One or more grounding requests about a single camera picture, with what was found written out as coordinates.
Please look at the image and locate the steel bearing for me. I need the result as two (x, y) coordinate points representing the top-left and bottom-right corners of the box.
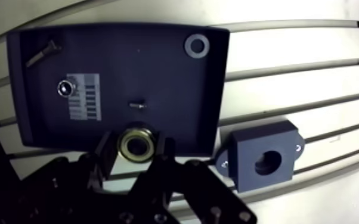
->
(117, 126), (157, 163)

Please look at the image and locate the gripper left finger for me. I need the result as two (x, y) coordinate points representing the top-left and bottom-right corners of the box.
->
(0, 131), (120, 224)

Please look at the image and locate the dark blue-grey tray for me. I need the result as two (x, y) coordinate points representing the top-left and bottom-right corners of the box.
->
(5, 22), (230, 157)

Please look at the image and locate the grey flat washer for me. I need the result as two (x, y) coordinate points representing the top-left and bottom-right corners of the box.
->
(184, 33), (211, 59)

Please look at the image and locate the steel bolt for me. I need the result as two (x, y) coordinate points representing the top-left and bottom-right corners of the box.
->
(25, 39), (63, 68)

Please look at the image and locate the dark blue-grey housing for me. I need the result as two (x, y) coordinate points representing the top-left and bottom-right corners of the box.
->
(214, 120), (306, 193)

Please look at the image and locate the steel screw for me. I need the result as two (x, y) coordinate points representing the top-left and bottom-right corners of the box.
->
(129, 99), (147, 110)

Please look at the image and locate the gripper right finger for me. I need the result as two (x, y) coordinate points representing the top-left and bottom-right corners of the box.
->
(116, 132), (258, 224)

